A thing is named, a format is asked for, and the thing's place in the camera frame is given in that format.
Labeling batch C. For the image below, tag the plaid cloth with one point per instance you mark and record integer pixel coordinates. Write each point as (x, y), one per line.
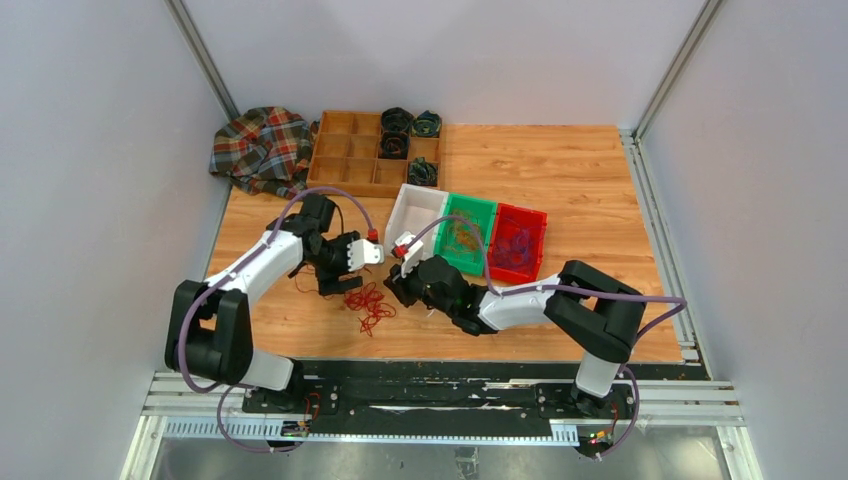
(265, 150)

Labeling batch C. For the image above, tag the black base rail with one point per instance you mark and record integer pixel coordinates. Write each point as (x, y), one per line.
(443, 398)

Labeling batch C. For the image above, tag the white plastic bin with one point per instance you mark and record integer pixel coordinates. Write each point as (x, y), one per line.
(415, 207)

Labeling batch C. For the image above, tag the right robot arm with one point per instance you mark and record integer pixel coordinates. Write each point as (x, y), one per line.
(601, 314)

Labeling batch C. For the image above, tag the rolled teal sock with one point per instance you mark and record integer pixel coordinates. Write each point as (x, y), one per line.
(428, 124)

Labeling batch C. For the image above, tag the wooden compartment tray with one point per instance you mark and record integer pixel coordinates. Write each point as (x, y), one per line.
(347, 154)

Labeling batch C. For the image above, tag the rolled dark sock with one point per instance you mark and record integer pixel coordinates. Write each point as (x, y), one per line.
(396, 119)
(394, 145)
(422, 173)

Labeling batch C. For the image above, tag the red plastic bin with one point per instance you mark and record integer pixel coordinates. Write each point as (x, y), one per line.
(516, 247)

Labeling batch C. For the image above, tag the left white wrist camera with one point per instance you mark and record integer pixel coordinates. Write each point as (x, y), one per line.
(362, 253)

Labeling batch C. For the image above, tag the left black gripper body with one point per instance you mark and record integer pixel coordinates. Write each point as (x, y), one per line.
(334, 254)

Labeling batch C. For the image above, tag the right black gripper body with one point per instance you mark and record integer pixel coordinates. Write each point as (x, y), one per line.
(442, 306)

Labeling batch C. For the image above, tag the green plastic bin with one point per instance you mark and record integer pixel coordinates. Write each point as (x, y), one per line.
(465, 246)

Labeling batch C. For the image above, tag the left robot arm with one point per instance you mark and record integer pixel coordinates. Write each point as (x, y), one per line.
(210, 340)

